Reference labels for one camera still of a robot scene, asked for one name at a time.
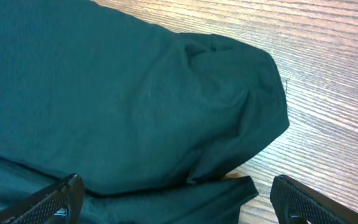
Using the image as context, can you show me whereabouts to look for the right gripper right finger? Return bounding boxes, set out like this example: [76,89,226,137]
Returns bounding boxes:
[270,175,358,224]

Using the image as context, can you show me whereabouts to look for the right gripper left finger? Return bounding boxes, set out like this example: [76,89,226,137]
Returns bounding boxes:
[0,174,85,224]

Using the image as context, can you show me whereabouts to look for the black t-shirt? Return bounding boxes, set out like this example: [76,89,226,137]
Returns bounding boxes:
[0,0,289,223]

